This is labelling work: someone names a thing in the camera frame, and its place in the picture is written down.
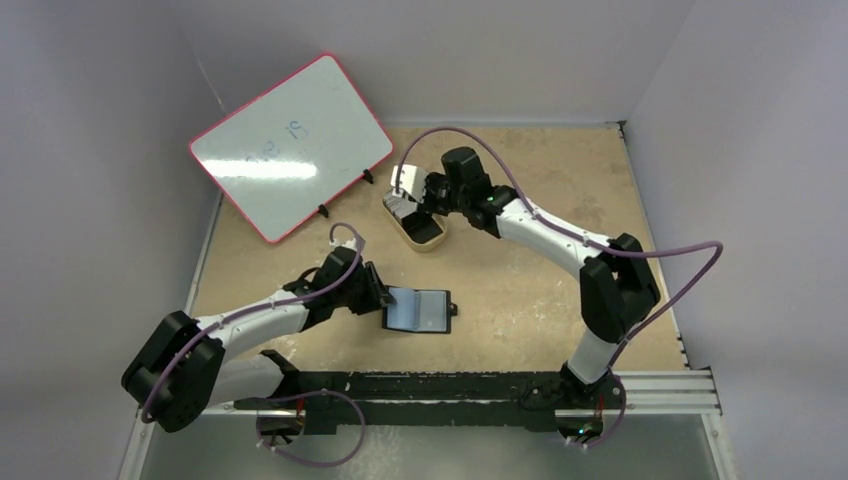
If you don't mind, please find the black leather card holder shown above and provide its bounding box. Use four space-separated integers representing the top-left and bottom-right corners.
382 286 459 334

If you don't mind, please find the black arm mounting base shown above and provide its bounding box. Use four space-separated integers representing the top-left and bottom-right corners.
235 353 626 439

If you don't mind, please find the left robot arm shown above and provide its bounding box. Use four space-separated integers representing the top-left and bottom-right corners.
120 246 395 433

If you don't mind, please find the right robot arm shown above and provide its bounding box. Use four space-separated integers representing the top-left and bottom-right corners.
420 147 660 407

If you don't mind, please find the stack of credit cards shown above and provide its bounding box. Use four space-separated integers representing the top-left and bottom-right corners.
382 191 418 224

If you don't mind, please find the beige plastic tray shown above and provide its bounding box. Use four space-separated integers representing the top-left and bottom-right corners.
383 206 448 253

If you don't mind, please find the pink framed whiteboard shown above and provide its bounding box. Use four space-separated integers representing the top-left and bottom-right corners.
188 54 394 244

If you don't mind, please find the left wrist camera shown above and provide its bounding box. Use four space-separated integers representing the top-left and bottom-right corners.
330 236 365 255

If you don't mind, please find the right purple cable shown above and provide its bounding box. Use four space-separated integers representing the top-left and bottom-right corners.
394 127 725 372

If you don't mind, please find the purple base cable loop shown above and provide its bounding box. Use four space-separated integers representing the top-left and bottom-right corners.
254 389 368 470

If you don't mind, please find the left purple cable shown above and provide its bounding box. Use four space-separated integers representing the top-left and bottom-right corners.
140 222 368 425

